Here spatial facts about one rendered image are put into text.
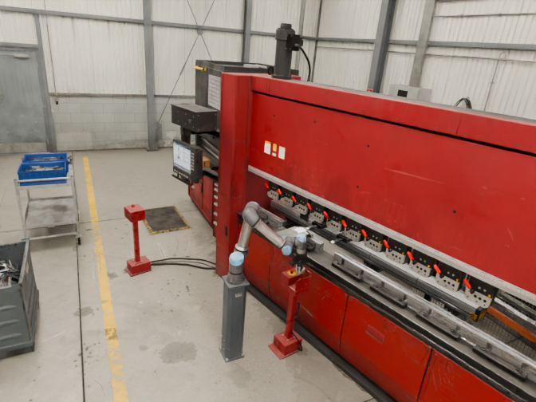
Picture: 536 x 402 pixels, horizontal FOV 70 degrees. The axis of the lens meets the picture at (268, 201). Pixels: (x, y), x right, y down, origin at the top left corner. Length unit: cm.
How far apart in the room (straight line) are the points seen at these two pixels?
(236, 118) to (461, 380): 281
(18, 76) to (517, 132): 883
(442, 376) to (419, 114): 175
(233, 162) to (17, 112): 652
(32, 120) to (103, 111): 142
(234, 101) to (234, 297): 182
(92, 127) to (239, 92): 634
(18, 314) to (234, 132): 240
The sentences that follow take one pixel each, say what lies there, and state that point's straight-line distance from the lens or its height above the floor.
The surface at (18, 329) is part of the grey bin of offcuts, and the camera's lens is 385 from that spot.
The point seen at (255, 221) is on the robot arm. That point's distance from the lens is 289.
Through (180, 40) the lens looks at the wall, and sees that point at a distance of 980.
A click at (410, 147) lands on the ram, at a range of 275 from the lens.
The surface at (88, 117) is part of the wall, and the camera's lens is 971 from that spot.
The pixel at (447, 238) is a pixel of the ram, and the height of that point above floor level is 151.
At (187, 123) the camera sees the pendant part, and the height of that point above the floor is 181.
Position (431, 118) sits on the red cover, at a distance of 265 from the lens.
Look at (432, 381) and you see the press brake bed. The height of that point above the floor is 52.
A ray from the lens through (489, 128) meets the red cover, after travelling 251.
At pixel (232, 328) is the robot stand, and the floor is 36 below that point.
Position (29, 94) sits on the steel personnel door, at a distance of 962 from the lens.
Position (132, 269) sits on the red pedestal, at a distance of 472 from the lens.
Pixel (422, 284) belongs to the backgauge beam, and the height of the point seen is 95.
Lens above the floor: 257
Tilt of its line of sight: 22 degrees down
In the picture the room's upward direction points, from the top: 5 degrees clockwise
